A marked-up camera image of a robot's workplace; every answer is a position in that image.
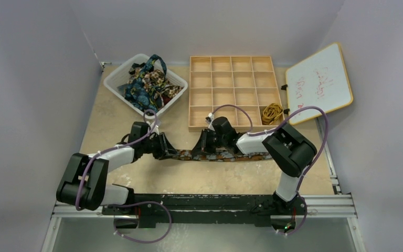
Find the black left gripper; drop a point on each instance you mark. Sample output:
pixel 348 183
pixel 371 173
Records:
pixel 165 150

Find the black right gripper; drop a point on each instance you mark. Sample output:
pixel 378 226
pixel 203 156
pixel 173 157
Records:
pixel 208 140

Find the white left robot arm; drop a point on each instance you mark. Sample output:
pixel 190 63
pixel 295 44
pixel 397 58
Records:
pixel 84 182

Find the blue floral tie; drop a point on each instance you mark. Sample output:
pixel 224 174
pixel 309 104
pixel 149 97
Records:
pixel 147 84

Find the wooden compartment tray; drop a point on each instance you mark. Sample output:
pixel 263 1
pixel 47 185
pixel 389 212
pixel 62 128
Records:
pixel 235 87

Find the brown floral tie pile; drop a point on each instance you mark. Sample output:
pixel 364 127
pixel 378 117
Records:
pixel 171 91

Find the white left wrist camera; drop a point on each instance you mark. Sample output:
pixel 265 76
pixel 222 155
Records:
pixel 155 127

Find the whiteboard with wooden frame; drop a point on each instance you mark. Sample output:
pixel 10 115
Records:
pixel 320 80

